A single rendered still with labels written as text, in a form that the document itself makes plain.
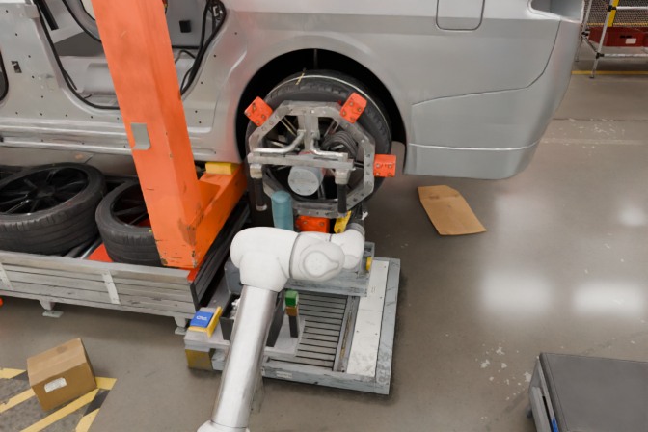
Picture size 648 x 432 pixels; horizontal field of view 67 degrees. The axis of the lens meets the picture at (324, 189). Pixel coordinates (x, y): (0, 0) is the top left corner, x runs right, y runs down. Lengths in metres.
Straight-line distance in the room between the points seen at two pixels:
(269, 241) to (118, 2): 0.88
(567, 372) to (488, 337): 0.59
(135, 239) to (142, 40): 1.08
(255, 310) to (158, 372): 1.17
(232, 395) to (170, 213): 0.85
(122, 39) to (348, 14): 0.84
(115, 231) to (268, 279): 1.29
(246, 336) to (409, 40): 1.26
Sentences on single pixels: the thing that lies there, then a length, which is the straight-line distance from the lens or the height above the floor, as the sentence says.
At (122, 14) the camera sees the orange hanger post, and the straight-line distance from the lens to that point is 1.74.
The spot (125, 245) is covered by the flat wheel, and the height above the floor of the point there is 0.44.
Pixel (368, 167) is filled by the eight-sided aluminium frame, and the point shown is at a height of 0.86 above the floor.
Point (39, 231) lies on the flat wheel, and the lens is 2.88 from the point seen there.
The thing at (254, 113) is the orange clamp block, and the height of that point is 1.08.
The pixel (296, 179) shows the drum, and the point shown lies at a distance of 1.99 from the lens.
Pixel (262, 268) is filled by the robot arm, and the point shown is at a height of 0.97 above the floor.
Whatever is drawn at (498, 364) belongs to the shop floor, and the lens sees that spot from 2.48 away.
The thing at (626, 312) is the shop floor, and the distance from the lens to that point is 2.95.
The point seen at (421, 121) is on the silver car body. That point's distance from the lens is 2.13.
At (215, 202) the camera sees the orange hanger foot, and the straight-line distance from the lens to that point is 2.26.
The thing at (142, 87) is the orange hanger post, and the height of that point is 1.32.
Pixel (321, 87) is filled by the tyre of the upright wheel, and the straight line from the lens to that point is 2.05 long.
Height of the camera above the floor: 1.86
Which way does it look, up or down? 32 degrees down
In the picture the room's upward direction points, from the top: 2 degrees counter-clockwise
